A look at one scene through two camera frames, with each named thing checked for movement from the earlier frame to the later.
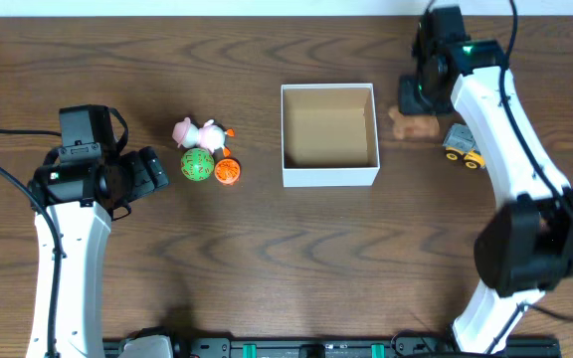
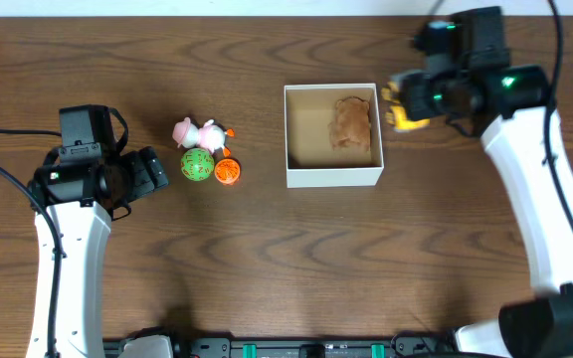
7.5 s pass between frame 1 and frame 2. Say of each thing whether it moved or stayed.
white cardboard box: stayed
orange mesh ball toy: stayed
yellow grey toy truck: moved
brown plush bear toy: moved
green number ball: stayed
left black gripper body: stayed
